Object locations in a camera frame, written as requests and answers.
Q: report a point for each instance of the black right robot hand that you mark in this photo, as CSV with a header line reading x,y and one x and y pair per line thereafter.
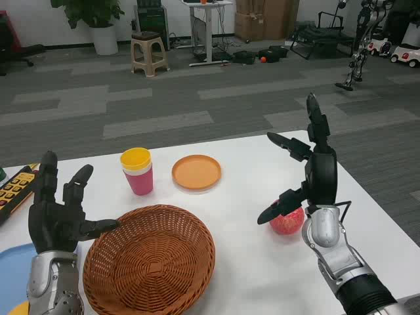
x,y
323,177

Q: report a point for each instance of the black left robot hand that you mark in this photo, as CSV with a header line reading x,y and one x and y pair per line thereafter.
x,y
49,223

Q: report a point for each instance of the red apple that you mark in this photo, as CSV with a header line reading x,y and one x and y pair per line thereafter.
x,y
288,224

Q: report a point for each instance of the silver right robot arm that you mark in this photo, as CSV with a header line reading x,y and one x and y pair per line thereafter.
x,y
325,229

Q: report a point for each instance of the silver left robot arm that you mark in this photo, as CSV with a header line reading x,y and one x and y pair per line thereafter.
x,y
49,285

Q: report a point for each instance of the yellow black remote controller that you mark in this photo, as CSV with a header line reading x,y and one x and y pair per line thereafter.
x,y
14,190

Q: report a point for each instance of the light blue tray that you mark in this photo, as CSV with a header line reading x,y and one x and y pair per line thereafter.
x,y
14,262

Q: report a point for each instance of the green object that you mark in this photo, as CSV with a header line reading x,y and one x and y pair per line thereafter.
x,y
2,175

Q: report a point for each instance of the pink plastic cup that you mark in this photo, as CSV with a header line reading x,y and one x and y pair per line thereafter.
x,y
139,183

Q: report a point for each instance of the yellow plastic cup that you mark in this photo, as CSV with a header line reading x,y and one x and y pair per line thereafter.
x,y
135,159

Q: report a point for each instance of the white plastic cup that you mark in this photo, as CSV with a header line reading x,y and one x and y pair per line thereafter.
x,y
144,172

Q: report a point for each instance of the brown wicker basket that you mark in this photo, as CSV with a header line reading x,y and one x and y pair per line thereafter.
x,y
154,262

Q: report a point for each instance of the orange round plate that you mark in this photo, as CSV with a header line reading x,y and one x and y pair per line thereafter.
x,y
197,172

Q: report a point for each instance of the wide black bag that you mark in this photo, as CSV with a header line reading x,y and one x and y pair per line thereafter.
x,y
274,53

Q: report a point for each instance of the black folding chair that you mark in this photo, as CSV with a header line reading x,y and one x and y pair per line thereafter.
x,y
320,37

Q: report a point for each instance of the small white toy car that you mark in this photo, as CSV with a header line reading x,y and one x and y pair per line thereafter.
x,y
380,46

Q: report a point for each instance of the small black bag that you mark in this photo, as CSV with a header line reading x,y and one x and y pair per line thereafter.
x,y
244,57

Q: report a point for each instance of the silver humanoid robot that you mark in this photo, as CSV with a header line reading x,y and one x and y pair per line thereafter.
x,y
361,36

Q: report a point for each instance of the large white toy car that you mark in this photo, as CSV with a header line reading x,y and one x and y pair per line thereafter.
x,y
407,55

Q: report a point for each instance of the brown cardboard box stack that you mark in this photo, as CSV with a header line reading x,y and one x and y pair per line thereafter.
x,y
262,23

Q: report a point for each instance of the short white plant pot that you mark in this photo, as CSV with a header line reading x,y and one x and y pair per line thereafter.
x,y
412,34

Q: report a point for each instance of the dark potted plant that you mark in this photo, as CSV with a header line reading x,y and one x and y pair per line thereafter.
x,y
402,13

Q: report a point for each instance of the white standing desk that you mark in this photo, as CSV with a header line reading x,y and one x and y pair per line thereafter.
x,y
208,29

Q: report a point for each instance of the grey computer tower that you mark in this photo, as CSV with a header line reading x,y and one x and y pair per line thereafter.
x,y
200,36

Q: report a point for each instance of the tall white plant pot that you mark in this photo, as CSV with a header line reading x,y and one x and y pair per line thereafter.
x,y
105,39

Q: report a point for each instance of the beige plastic stool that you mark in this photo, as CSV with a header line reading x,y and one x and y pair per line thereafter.
x,y
147,42

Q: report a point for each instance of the large green potted plant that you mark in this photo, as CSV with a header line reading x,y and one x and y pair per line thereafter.
x,y
95,11

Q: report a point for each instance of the black equipment rack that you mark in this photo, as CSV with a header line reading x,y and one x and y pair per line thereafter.
x,y
152,19

